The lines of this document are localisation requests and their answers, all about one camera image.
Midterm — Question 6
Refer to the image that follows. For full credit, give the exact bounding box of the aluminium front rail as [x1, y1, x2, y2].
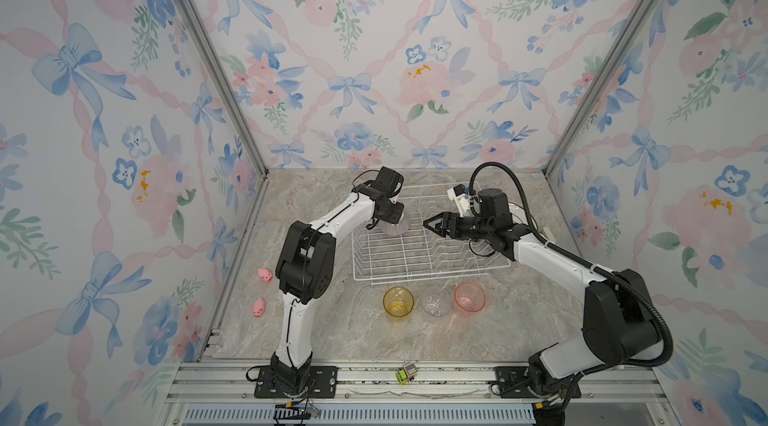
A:
[155, 359, 681, 425]

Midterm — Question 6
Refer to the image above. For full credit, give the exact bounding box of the right aluminium corner post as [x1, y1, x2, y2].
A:
[542, 0, 658, 179]

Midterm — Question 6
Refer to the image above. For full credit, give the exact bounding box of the pink pig toy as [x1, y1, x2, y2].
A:
[251, 298, 266, 318]
[257, 268, 274, 282]

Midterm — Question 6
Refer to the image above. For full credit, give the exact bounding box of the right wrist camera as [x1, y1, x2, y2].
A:
[447, 184, 479, 217]

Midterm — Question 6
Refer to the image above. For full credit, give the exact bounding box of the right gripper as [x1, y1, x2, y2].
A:
[422, 214, 492, 244]

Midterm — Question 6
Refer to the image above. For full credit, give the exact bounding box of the white plate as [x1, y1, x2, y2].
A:
[508, 202, 538, 229]

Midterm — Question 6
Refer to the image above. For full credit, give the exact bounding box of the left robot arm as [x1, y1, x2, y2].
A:
[270, 166, 404, 395]

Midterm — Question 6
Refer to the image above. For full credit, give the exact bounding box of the clear glass cup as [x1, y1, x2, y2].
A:
[420, 287, 453, 319]

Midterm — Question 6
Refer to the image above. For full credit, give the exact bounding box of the green yellow toy car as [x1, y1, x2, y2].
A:
[395, 362, 418, 385]

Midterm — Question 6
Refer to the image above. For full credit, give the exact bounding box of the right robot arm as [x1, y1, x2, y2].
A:
[423, 188, 674, 397]

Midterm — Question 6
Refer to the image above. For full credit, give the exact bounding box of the left aluminium corner post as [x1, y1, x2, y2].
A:
[174, 0, 268, 179]

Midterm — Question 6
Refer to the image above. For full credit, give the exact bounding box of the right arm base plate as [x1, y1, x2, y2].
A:
[491, 366, 573, 400]

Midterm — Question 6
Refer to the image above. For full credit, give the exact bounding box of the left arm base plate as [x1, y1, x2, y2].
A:
[253, 366, 339, 399]

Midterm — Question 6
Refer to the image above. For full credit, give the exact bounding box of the white wire dish rack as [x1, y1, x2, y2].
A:
[351, 182, 512, 285]

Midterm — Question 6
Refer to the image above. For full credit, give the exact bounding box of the black corrugated cable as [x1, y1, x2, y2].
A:
[469, 161, 674, 368]

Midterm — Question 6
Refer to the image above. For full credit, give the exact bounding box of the yellow glass cup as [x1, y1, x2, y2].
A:
[382, 286, 415, 318]

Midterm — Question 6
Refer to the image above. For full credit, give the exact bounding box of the aluminium corner post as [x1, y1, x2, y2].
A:
[174, 0, 268, 179]
[542, 0, 658, 179]

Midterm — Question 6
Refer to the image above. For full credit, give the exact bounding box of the striped ceramic bowl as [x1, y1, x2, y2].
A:
[378, 215, 409, 237]

